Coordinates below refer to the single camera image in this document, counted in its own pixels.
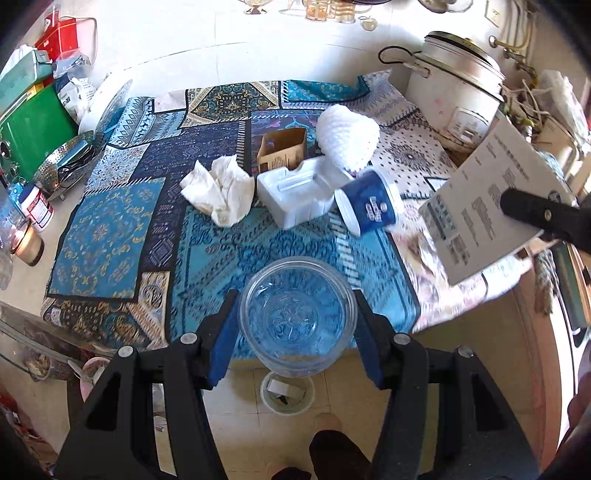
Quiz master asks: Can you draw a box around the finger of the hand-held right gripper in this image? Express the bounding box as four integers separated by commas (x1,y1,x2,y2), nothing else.
500,187,591,253

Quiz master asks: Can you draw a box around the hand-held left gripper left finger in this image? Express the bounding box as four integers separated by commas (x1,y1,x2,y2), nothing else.
55,288,241,480

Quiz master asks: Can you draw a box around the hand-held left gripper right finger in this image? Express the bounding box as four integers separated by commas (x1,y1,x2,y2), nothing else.
353,288,541,480

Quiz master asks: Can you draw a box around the white printed paper card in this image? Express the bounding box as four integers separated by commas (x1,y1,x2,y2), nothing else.
418,111,578,287

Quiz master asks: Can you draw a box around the clear glass bowl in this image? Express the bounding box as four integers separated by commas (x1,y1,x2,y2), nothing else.
238,256,359,378

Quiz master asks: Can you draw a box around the grey hanging rag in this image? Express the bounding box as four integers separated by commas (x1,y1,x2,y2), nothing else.
533,249,560,317

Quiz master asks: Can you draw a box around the white round waste bin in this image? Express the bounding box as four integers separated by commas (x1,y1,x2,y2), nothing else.
260,369,316,417

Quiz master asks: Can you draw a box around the person's leg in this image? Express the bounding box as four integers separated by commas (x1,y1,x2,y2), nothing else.
271,412,371,480

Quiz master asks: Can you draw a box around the white plastic bag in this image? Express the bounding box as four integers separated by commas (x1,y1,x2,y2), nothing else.
538,69,591,139

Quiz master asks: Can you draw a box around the pink cup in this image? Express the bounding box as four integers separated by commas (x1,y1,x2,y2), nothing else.
79,356,112,402

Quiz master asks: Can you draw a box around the blue patterned tablecloth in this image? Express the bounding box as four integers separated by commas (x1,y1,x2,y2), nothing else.
41,69,536,361

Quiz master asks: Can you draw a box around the blue and white plastic cup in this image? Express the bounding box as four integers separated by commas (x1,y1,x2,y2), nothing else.
333,167,406,238

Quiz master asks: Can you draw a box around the white rice cooker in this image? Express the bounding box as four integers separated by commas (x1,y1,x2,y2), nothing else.
405,31,507,149

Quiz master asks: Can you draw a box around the crumpled white tissue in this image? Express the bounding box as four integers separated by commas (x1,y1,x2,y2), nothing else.
179,154,256,228

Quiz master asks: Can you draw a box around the white styrofoam block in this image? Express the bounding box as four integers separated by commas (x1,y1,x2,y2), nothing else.
256,157,354,230

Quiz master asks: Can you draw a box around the brass faucet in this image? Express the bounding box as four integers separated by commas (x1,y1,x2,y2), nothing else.
488,0,539,75

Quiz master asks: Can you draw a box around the brown cardboard box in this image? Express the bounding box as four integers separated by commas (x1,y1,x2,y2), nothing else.
256,128,308,174

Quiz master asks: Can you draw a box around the white foam fruit net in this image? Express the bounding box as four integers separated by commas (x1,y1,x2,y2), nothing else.
316,104,382,169

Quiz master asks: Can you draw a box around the glass candle jar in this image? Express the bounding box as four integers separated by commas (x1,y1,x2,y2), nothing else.
9,217,45,267

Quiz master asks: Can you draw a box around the white jar with red label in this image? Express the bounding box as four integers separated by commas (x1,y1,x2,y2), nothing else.
18,182,55,232

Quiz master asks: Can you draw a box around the metal steamer basket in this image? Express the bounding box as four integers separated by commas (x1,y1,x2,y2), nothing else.
34,130,110,202

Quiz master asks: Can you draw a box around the white round plate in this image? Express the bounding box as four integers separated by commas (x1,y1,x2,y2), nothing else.
78,78,134,136

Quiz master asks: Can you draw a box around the green box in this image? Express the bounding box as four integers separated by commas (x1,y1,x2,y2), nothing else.
0,84,79,182

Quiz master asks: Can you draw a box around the clear plastic bag of packets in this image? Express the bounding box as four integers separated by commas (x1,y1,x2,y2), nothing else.
52,50,99,123

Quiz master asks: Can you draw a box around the teal tissue box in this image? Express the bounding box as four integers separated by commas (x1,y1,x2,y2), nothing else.
0,45,55,101

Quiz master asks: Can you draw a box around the red box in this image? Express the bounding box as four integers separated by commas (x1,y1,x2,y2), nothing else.
34,17,94,62

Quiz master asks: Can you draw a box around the black power cable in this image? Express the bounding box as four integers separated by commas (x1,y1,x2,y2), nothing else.
378,45,419,71

